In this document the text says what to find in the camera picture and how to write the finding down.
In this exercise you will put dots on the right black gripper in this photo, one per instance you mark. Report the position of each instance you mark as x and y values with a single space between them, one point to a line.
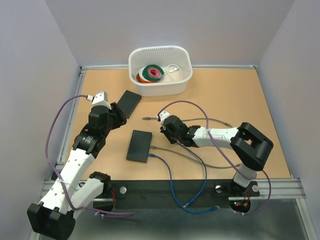
165 130

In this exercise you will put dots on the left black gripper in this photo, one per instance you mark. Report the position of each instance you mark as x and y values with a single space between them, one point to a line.
120 118

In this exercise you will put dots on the black network switch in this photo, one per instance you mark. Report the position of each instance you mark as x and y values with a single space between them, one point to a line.
128 102
138 150

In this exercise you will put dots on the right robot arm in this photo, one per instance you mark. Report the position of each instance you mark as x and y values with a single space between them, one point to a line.
251 146

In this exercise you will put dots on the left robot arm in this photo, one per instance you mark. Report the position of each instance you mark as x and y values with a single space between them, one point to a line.
56 213

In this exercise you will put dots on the white plastic bin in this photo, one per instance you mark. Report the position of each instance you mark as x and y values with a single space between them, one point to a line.
174 62

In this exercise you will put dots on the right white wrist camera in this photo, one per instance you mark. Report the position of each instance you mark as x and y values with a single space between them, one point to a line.
162 116

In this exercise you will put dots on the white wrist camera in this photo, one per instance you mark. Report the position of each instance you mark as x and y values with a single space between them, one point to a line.
162 116
99 99

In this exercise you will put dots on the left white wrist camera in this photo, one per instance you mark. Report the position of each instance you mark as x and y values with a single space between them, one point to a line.
99 99

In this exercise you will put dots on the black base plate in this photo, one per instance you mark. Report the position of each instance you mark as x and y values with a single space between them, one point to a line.
157 194

